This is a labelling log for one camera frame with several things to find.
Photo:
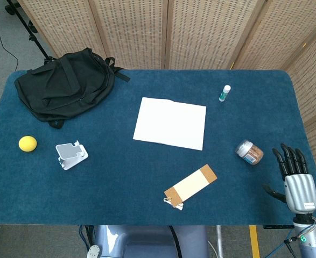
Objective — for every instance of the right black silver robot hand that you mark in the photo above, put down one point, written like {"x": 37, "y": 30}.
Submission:
{"x": 300, "y": 190}

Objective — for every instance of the brown cream bookmark with tassel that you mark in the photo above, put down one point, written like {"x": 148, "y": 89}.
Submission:
{"x": 192, "y": 182}

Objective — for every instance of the white book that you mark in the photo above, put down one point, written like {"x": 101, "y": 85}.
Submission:
{"x": 168, "y": 122}

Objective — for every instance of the clear jar with brown contents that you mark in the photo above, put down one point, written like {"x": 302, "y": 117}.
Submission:
{"x": 248, "y": 151}

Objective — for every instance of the yellow floor tape strip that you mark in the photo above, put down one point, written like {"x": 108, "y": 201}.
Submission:
{"x": 254, "y": 242}

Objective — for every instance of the yellow ball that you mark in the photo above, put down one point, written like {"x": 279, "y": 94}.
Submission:
{"x": 27, "y": 143}

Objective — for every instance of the white metal pole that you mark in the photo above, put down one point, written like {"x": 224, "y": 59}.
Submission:
{"x": 220, "y": 242}

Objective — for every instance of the white phone stand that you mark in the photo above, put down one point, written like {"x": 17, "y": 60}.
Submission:
{"x": 67, "y": 151}

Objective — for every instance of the white green glue stick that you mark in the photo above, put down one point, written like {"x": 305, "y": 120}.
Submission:
{"x": 224, "y": 94}

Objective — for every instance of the blue table mat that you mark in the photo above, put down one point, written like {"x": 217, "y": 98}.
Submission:
{"x": 120, "y": 188}

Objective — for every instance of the black backpack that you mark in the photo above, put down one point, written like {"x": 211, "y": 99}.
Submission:
{"x": 63, "y": 86}

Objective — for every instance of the blue-grey robot torso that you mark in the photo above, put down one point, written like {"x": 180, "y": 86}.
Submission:
{"x": 147, "y": 242}

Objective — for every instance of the black tripod stand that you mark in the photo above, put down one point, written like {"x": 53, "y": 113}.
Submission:
{"x": 26, "y": 25}

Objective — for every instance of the woven wooden folding screen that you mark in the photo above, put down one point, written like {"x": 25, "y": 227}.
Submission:
{"x": 133, "y": 32}

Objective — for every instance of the silver metal flange bracket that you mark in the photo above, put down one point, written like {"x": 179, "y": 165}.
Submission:
{"x": 93, "y": 252}

